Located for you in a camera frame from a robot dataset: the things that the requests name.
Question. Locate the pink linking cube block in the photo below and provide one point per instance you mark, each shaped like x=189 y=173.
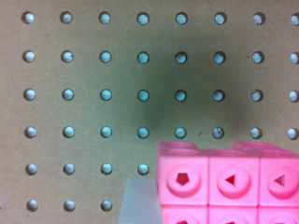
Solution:
x=250 y=183

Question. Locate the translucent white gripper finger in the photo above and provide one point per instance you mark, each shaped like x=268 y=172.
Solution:
x=140 y=203

